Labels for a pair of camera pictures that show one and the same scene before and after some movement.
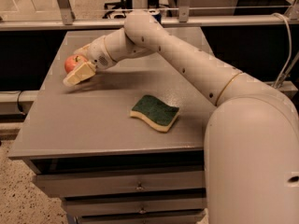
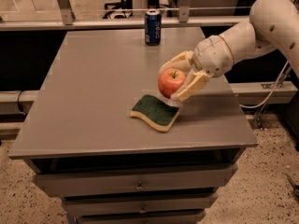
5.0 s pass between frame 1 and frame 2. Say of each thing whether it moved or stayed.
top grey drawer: stayed
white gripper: moved
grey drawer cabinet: stayed
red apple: moved
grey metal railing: stayed
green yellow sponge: stayed
